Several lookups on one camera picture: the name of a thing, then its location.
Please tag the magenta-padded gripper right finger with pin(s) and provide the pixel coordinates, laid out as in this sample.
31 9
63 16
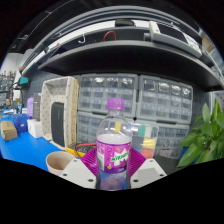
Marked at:
146 171

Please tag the black rectangular speaker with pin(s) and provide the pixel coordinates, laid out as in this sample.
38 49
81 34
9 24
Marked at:
57 125

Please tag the dark grey flat box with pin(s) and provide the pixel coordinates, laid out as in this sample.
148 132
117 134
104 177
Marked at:
36 106

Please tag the black device on shelf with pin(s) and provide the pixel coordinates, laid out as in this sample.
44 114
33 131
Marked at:
124 23

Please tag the brown cardboard box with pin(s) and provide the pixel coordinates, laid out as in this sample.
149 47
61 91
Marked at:
9 130

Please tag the purple bag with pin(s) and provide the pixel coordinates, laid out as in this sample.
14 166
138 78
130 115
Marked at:
30 106

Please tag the green potted plant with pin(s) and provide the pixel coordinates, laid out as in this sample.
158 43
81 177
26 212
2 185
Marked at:
206 140

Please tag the clear box with coloured parts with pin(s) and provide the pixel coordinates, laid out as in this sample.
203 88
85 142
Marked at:
146 140

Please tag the teal lamp head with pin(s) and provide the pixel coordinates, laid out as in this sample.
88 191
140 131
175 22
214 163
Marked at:
23 80

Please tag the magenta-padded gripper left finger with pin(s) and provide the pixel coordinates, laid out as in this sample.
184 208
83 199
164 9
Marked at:
78 171

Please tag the black workbench shelf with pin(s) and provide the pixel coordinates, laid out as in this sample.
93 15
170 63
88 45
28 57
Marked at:
133 58

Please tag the yellow multimeter with red leads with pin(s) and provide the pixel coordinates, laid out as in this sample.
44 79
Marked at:
80 149

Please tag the purple-capped clear drink bottle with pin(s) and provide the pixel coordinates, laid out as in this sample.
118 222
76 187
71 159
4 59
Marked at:
114 146

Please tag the beige perforated cup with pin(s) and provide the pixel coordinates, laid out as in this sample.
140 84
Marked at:
56 163

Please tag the small white box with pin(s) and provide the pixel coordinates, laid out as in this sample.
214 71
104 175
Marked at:
35 128

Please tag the white oscilloscope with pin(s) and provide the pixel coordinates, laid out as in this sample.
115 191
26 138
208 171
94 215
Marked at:
173 38

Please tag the blue box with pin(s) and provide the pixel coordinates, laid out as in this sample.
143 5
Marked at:
20 124

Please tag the white perforated plastic basket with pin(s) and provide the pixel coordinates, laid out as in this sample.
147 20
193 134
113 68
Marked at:
70 100

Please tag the grey small-parts drawer cabinet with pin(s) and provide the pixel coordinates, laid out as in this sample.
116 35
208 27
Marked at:
88 128
173 140
165 100
100 90

